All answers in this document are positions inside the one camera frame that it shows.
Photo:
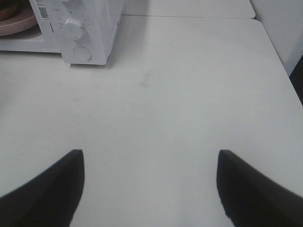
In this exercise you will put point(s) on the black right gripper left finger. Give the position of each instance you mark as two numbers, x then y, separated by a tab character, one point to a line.
48	200

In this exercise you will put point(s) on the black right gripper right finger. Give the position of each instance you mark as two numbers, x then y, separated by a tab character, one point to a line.
251	199

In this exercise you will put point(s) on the round white door button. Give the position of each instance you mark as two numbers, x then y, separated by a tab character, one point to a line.
82	53

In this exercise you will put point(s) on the pink round plate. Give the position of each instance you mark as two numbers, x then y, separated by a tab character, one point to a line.
24	19

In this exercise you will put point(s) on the burger with lettuce and cheese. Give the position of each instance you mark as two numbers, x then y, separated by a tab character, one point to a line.
8	8

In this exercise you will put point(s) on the white microwave oven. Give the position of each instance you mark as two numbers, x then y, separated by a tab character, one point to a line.
101	19

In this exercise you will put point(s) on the white lower timer knob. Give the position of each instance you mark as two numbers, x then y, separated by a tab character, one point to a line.
74	28

